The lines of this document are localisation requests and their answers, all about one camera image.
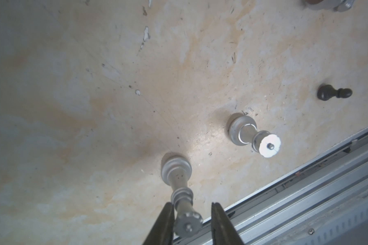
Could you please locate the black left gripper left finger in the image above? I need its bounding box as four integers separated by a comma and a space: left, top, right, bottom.
143, 202, 175, 245

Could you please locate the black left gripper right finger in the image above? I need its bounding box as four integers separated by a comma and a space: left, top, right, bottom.
211, 203, 244, 245

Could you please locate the black chess pawn front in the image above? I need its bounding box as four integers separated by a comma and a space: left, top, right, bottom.
317, 84, 353, 101

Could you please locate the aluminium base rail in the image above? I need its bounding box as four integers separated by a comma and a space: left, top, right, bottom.
173, 120, 368, 245

